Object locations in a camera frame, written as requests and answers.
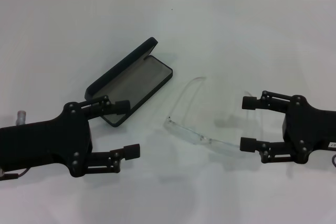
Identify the clear white glasses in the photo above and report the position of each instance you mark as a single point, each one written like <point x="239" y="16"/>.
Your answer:
<point x="189" y="133"/>

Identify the black glasses case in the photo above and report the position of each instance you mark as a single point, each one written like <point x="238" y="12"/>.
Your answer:
<point x="136" y="82"/>

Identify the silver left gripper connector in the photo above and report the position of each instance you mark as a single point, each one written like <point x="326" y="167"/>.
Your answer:
<point x="21" y="116"/>

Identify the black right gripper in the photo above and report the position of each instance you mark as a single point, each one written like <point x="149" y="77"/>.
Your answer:
<point x="309" y="127"/>

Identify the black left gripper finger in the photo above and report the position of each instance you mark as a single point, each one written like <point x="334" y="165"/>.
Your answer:
<point x="132" y="151"/>
<point x="122" y="107"/>

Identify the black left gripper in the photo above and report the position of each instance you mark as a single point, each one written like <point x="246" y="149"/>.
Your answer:
<point x="39" y="142"/>

